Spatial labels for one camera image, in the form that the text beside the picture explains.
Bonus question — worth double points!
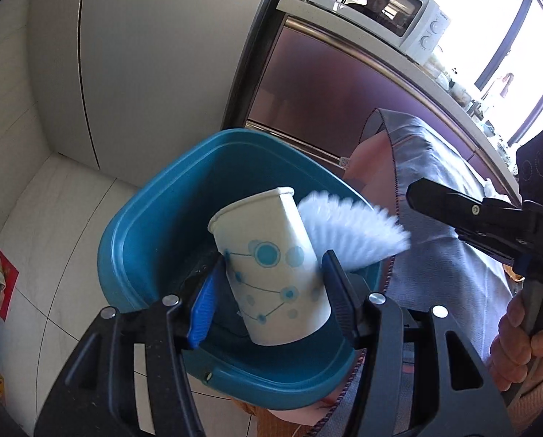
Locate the white foam fruit net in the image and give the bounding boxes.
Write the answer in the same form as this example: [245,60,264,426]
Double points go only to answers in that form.
[297,192,411,271]

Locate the blue-dotted paper cup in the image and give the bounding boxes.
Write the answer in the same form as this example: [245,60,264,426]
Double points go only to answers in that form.
[208,186,331,346]

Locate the pink sleeve forearm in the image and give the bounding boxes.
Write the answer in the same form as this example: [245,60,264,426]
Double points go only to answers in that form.
[508,381,543,436]

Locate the kitchen window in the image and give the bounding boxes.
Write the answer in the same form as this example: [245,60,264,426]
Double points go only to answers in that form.
[434,0,543,145]

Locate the blue trash bin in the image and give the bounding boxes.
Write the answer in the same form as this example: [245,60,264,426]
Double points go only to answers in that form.
[98,129,359,409]

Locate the purple kitchen cabinets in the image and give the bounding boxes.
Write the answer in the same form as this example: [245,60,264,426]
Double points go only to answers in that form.
[246,22,506,194]

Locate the person's right hand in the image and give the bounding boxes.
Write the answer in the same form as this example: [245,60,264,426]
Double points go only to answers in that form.
[487,293,543,394]

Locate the plaid grey tablecloth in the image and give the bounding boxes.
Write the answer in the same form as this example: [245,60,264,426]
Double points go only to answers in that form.
[312,109,512,436]

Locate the red plastic bag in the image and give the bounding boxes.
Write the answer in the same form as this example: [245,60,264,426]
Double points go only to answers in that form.
[0,249,19,320]

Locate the white microwave oven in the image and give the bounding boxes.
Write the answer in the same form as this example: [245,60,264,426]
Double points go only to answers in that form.
[306,0,449,65]

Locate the white countertop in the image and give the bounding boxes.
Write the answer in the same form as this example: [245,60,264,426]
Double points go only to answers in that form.
[277,0,520,204]

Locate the silver refrigerator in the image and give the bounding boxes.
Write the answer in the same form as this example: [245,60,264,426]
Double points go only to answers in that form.
[27,0,277,185]

